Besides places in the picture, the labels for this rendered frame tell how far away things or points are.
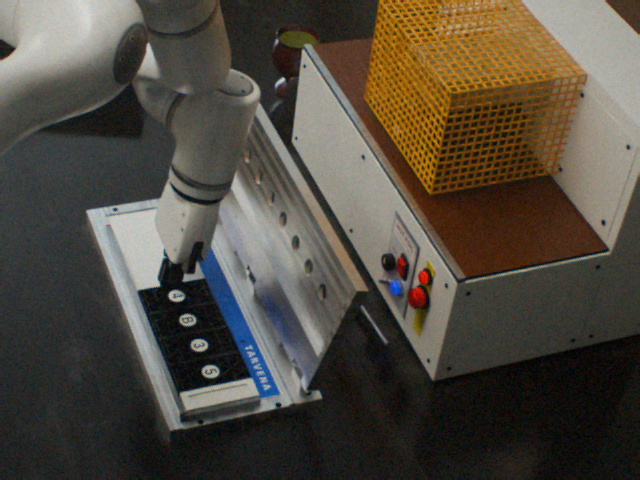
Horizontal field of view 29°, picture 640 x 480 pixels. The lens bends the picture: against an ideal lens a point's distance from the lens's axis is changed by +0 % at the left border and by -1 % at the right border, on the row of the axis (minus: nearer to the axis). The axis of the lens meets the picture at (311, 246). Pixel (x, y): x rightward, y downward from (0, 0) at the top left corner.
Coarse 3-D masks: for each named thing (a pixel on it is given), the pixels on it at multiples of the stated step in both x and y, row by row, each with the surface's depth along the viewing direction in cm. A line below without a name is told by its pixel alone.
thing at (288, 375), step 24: (96, 216) 186; (96, 240) 183; (216, 240) 185; (240, 264) 182; (120, 288) 176; (240, 288) 178; (264, 312) 175; (144, 336) 169; (264, 336) 172; (144, 360) 166; (288, 360) 169; (288, 384) 166; (168, 408) 160; (264, 408) 162; (288, 408) 163; (312, 408) 165; (168, 432) 159; (192, 432) 159
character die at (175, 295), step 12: (156, 288) 175; (168, 288) 175; (180, 288) 176; (192, 288) 177; (204, 288) 176; (144, 300) 173; (156, 300) 173; (168, 300) 173; (180, 300) 174; (192, 300) 174; (204, 300) 175; (156, 312) 171
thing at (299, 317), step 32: (256, 128) 180; (256, 160) 180; (288, 160) 171; (256, 192) 179; (288, 192) 171; (224, 224) 185; (256, 224) 178; (288, 224) 171; (320, 224) 162; (256, 256) 176; (288, 256) 170; (320, 256) 163; (256, 288) 175; (288, 288) 169; (320, 288) 163; (352, 288) 154; (288, 320) 167; (320, 320) 162; (352, 320) 156; (288, 352) 167; (320, 352) 160; (320, 384) 163
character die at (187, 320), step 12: (168, 312) 172; (180, 312) 172; (192, 312) 173; (204, 312) 173; (216, 312) 173; (156, 324) 170; (168, 324) 170; (180, 324) 170; (192, 324) 170; (204, 324) 171; (216, 324) 172; (156, 336) 168; (168, 336) 168
